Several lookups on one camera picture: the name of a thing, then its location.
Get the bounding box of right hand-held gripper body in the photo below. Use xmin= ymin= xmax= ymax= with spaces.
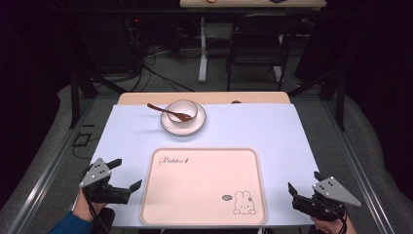
xmin=291 ymin=175 xmax=362 ymax=223

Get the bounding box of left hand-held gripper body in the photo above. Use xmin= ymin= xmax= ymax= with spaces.
xmin=78 ymin=157 xmax=132 ymax=206

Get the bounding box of person's right hand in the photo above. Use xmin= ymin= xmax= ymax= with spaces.
xmin=309 ymin=215 xmax=353 ymax=234

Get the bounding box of person's left hand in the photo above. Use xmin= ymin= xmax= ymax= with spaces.
xmin=72 ymin=190 xmax=108 ymax=222

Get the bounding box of pale blue table mat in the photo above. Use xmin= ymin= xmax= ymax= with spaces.
xmin=71 ymin=102 xmax=320 ymax=228

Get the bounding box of pink tray with rabbit print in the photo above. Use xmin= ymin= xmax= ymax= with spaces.
xmin=139 ymin=147 xmax=268 ymax=227

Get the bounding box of brown wooden spoon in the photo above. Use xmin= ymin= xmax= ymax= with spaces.
xmin=146 ymin=102 xmax=193 ymax=122

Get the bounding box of white plate with dark rim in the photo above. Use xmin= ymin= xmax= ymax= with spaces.
xmin=160 ymin=102 xmax=207 ymax=137

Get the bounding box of black metal stand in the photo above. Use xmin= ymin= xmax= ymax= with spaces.
xmin=68 ymin=62 xmax=129 ymax=130
xmin=287 ymin=69 xmax=348 ymax=133

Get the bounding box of white bowl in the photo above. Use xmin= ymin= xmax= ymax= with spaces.
xmin=166 ymin=99 xmax=199 ymax=125

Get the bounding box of white desk leg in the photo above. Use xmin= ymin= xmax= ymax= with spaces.
xmin=272 ymin=33 xmax=284 ymax=83
xmin=198 ymin=17 xmax=209 ymax=84

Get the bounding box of wooden table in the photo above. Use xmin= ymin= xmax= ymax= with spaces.
xmin=116 ymin=91 xmax=291 ymax=106

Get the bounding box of dark cabinet with red light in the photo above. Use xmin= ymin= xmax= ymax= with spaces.
xmin=72 ymin=11 xmax=145 ymax=75

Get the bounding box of black chair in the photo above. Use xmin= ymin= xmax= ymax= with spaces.
xmin=225 ymin=13 xmax=295 ymax=93

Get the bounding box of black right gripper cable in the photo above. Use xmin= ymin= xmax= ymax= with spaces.
xmin=337 ymin=211 xmax=349 ymax=234

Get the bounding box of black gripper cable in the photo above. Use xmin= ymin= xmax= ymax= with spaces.
xmin=81 ymin=187 xmax=110 ymax=234
xmin=337 ymin=211 xmax=349 ymax=234

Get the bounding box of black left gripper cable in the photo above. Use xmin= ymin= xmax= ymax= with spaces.
xmin=81 ymin=187 xmax=110 ymax=234

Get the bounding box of black rectangular floor frame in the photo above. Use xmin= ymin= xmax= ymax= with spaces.
xmin=71 ymin=131 xmax=93 ymax=148

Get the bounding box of grey aluminium floor rail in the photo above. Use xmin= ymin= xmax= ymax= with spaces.
xmin=6 ymin=98 xmax=96 ymax=234
xmin=319 ymin=97 xmax=398 ymax=234

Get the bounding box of bundle of black floor cables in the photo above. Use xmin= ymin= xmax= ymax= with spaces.
xmin=125 ymin=19 xmax=196 ymax=94

